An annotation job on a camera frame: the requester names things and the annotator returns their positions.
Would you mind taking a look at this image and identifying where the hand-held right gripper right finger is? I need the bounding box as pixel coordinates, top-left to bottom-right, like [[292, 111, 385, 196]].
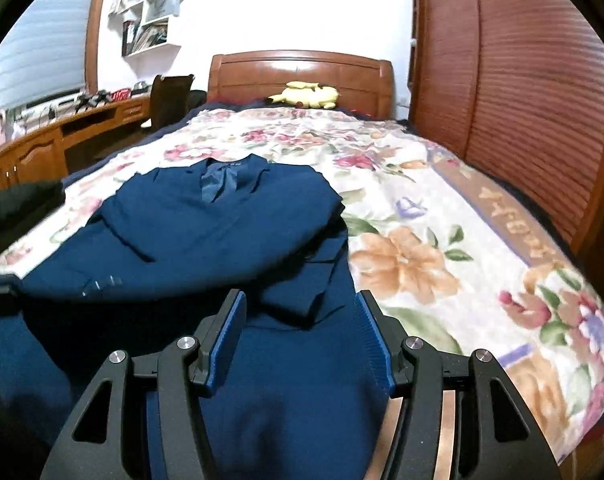
[[354, 290, 563, 480]]

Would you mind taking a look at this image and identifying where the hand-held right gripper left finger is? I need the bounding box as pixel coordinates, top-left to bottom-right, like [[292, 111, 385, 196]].
[[40, 288, 247, 480]]

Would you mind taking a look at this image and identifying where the navy blue suit jacket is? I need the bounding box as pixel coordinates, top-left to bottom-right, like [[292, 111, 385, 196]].
[[0, 155, 397, 480]]

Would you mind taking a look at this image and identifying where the floral blanket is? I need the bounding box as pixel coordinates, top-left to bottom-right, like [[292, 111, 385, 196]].
[[0, 107, 604, 466]]

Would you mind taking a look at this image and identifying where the wooden desk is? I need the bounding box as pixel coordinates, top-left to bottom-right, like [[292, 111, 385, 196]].
[[0, 95, 155, 196]]

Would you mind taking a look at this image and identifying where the grey window blind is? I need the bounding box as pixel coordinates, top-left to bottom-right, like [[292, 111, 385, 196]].
[[0, 0, 100, 106]]

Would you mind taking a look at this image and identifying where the dark wooden chair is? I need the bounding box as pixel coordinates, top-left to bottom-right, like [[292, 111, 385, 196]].
[[150, 74, 197, 128]]

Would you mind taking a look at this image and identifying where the yellow plush toy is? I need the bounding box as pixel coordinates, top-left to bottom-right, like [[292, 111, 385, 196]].
[[268, 81, 340, 111]]

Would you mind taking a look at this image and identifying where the wooden headboard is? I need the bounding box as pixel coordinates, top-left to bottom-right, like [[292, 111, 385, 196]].
[[208, 50, 397, 121]]

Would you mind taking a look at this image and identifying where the wooden louvered wardrobe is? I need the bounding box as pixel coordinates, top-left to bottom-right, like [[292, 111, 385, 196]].
[[409, 0, 604, 256]]

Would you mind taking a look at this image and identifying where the wooden window frame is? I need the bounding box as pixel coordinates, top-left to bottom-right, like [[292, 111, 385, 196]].
[[84, 0, 115, 96]]

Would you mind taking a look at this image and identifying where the white wall shelf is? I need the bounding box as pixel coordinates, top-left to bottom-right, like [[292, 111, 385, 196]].
[[106, 0, 183, 58]]

